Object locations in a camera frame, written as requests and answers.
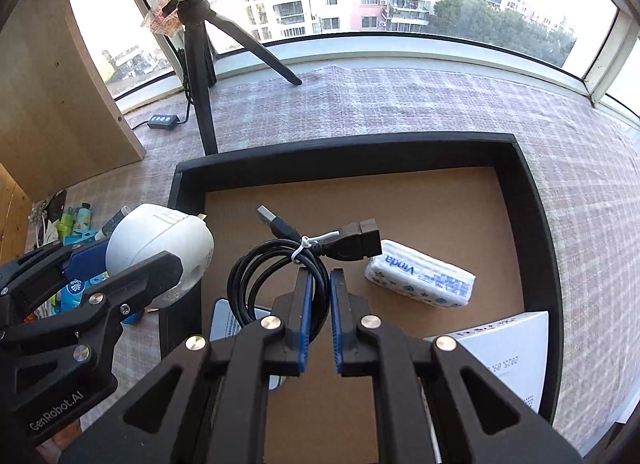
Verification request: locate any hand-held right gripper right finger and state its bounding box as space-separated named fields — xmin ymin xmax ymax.
xmin=329 ymin=268 xmax=583 ymax=464

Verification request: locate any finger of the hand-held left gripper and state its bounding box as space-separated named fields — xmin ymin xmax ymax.
xmin=0 ymin=250 xmax=184 ymax=376
xmin=0 ymin=238 xmax=111 ymax=317

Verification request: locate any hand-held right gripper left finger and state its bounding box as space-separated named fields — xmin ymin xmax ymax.
xmin=59 ymin=268 xmax=314 ymax=464

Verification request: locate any white round plug-in device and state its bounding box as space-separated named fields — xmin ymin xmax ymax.
xmin=105 ymin=203 xmax=215 ymax=310

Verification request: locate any black USB cable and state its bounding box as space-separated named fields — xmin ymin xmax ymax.
xmin=226 ymin=204 xmax=383 ymax=345

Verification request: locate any black tray container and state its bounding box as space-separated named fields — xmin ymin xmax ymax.
xmin=159 ymin=131 xmax=565 ymax=464

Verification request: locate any green packet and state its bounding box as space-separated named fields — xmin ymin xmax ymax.
xmin=56 ymin=209 xmax=76 ymax=245

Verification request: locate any black white marker pen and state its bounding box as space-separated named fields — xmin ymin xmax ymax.
xmin=95 ymin=205 xmax=132 ymax=240

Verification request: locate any patterned cloth pouch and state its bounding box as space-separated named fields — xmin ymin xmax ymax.
xmin=27 ymin=189 xmax=68 ymax=250

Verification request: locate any flat white card packet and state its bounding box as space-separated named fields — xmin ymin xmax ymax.
xmin=209 ymin=296 xmax=286 ymax=390

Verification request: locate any white tissue packet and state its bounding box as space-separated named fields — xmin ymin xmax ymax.
xmin=364 ymin=239 xmax=477 ymax=309

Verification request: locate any white paper booklet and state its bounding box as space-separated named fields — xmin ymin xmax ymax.
xmin=424 ymin=310 xmax=550 ymax=415

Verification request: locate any black tripod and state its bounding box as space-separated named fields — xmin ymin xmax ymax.
xmin=165 ymin=0 xmax=303 ymax=155

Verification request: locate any checked tablecloth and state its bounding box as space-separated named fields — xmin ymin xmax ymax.
xmin=30 ymin=64 xmax=640 ymax=450

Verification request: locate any pink tape with tags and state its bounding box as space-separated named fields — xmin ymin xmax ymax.
xmin=141 ymin=0 xmax=208 ymax=37

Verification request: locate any white window frame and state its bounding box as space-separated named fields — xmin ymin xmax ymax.
xmin=65 ymin=0 xmax=640 ymax=125

